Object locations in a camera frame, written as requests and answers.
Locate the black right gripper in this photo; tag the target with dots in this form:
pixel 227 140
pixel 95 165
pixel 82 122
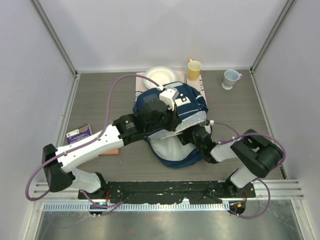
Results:
pixel 183 136

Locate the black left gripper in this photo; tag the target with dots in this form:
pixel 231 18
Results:
pixel 175 120

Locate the blue student backpack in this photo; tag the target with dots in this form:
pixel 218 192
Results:
pixel 192 110

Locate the purple paperback book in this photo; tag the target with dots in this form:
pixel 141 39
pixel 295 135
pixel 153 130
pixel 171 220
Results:
pixel 78 134

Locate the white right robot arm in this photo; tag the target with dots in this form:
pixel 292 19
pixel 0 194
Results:
pixel 258 152

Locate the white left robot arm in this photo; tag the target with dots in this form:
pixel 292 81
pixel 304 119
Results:
pixel 60 164

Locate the patterned cloth placemat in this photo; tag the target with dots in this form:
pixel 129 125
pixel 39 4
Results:
pixel 182 76

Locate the white paper plate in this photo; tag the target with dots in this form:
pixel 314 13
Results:
pixel 162 75

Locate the brown leather wallet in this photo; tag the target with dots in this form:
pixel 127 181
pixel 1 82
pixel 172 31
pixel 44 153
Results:
pixel 114 151

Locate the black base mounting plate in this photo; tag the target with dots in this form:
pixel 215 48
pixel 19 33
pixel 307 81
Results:
pixel 171 192

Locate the yellow mug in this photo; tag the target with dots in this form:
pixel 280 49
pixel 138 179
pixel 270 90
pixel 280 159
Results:
pixel 194 68

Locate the light blue mug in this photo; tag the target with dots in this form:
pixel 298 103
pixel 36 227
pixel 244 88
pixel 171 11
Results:
pixel 230 78

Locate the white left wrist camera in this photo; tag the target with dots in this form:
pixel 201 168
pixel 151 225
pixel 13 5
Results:
pixel 168 96

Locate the slotted cable duct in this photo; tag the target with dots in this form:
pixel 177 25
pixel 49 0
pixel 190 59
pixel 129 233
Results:
pixel 87 206

